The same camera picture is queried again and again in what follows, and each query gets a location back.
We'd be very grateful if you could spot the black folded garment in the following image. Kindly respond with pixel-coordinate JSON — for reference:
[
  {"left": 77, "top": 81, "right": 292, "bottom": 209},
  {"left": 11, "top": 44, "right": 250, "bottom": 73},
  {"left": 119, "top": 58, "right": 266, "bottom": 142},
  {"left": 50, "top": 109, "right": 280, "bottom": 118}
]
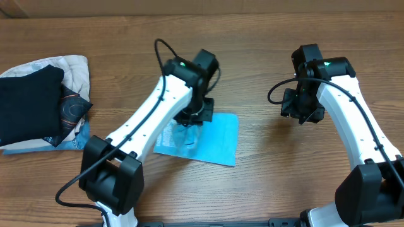
[{"left": 1, "top": 65, "right": 64, "bottom": 146}]

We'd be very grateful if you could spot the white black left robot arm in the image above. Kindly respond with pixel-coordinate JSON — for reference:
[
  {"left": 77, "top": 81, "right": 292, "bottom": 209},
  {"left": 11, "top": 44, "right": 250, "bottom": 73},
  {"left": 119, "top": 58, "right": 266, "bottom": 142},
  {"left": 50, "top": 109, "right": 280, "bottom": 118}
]
[{"left": 78, "top": 50, "right": 219, "bottom": 226}]

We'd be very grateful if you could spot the light blue printed t-shirt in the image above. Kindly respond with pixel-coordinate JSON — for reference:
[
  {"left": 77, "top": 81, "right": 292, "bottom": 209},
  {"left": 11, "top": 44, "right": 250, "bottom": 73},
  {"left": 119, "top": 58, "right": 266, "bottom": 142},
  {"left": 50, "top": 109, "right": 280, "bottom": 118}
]
[{"left": 153, "top": 113, "right": 239, "bottom": 166}]

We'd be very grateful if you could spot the blue folded garment bottom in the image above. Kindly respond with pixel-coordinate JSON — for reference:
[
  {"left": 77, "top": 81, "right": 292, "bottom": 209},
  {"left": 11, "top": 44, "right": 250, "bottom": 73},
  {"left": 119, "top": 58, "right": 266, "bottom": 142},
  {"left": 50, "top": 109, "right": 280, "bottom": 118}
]
[{"left": 1, "top": 120, "right": 90, "bottom": 154}]

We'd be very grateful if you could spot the beige folded garment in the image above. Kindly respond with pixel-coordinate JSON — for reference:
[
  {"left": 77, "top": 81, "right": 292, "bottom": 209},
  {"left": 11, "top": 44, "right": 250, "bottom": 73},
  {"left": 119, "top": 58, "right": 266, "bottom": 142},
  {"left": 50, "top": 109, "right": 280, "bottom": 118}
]
[{"left": 1, "top": 55, "right": 90, "bottom": 148}]

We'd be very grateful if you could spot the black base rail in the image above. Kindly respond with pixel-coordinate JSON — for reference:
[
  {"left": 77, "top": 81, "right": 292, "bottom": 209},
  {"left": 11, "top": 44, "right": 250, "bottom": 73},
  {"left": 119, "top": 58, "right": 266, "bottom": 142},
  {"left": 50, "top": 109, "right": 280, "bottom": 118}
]
[{"left": 138, "top": 218, "right": 306, "bottom": 227}]

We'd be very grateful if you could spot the dark printed folded garment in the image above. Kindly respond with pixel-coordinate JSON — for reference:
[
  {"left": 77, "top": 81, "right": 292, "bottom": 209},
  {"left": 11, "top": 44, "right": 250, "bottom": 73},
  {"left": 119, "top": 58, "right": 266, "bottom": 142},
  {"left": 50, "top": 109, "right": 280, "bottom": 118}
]
[{"left": 43, "top": 85, "right": 93, "bottom": 147}]

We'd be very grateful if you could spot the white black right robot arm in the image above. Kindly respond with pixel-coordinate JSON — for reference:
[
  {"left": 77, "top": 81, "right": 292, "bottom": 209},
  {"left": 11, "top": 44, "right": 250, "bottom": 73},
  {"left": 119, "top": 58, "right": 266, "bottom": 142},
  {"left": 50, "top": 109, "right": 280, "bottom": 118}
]
[{"left": 279, "top": 54, "right": 403, "bottom": 226}]

